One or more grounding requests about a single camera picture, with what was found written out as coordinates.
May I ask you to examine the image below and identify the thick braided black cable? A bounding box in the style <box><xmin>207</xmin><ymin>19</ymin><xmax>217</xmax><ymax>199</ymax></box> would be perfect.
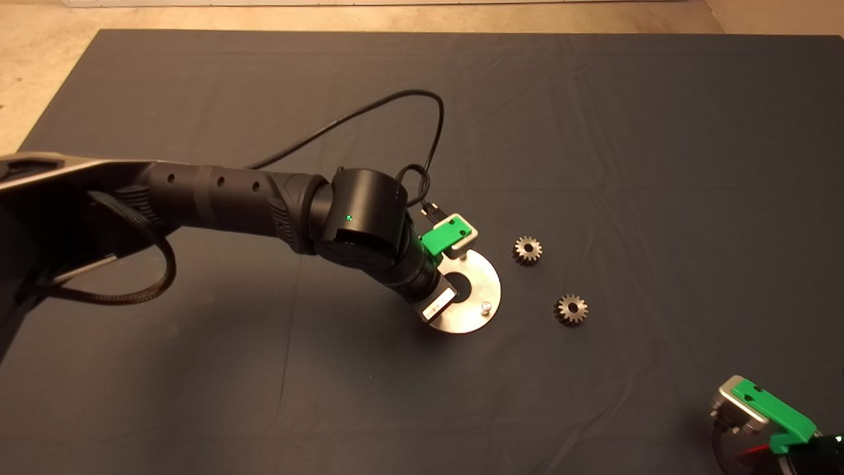
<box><xmin>26</xmin><ymin>191</ymin><xmax>177</xmax><ymax>306</ymax></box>

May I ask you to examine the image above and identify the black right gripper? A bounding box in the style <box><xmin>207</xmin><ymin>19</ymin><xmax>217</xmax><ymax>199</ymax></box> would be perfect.
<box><xmin>735</xmin><ymin>447</ymin><xmax>822</xmax><ymax>475</ymax></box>

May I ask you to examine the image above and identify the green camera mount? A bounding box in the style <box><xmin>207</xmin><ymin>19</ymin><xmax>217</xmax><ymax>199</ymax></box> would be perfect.
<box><xmin>421</xmin><ymin>218</ymin><xmax>473</xmax><ymax>259</ymax></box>
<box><xmin>731</xmin><ymin>377</ymin><xmax>820</xmax><ymax>456</ymax></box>

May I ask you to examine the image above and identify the thin braided black cable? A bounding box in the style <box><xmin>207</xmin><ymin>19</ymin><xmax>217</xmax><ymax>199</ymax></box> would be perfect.
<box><xmin>394</xmin><ymin>163</ymin><xmax>432</xmax><ymax>208</ymax></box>

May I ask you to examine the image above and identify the dark grey table cloth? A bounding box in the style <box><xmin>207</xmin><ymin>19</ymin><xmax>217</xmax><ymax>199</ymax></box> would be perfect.
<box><xmin>0</xmin><ymin>28</ymin><xmax>844</xmax><ymax>475</ymax></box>

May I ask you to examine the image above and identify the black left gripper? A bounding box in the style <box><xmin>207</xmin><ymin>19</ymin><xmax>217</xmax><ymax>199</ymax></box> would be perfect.
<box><xmin>379</xmin><ymin>239</ymin><xmax>458</xmax><ymax>325</ymax></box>

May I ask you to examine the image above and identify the silver left camera box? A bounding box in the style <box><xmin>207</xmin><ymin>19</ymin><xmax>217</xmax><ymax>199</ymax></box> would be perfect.
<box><xmin>443</xmin><ymin>214</ymin><xmax>479</xmax><ymax>259</ymax></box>

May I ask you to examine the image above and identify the silver right camera box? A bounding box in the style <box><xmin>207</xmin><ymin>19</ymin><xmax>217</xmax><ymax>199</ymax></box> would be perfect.
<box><xmin>710</xmin><ymin>375</ymin><xmax>771</xmax><ymax>436</ymax></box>

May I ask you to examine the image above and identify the round metal carrier plate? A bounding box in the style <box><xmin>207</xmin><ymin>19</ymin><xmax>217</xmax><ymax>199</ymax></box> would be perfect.
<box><xmin>422</xmin><ymin>249</ymin><xmax>502</xmax><ymax>335</ymax></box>

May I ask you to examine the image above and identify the silver camera box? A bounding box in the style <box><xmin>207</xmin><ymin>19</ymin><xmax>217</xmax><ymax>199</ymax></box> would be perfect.
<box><xmin>443</xmin><ymin>214</ymin><xmax>479</xmax><ymax>259</ymax></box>
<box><xmin>710</xmin><ymin>375</ymin><xmax>771</xmax><ymax>436</ymax></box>

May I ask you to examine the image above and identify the small steel planetary gear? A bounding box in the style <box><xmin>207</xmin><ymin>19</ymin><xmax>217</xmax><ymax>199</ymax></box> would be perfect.
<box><xmin>512</xmin><ymin>236</ymin><xmax>544</xmax><ymax>267</ymax></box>
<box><xmin>554</xmin><ymin>294</ymin><xmax>589</xmax><ymax>327</ymax></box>

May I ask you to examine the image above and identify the green right camera mount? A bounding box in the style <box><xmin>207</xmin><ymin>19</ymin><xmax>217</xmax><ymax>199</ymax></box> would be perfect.
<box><xmin>731</xmin><ymin>377</ymin><xmax>820</xmax><ymax>456</ymax></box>

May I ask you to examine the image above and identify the green left camera mount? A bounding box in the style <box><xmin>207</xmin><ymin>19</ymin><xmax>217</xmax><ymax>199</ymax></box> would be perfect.
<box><xmin>421</xmin><ymin>218</ymin><xmax>473</xmax><ymax>259</ymax></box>

